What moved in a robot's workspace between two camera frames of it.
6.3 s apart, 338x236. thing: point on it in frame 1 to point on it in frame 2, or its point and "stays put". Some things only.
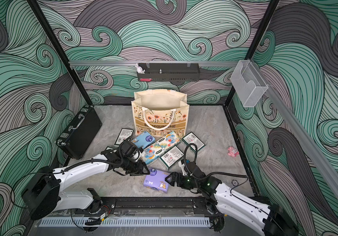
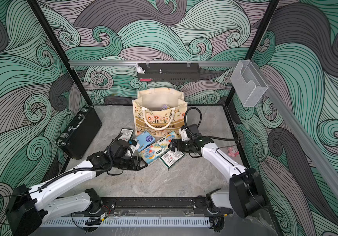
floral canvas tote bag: (159, 112) stays put
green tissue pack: (171, 157) stays put
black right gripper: (180, 183) to (179, 141)
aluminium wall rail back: (154, 62) stays put
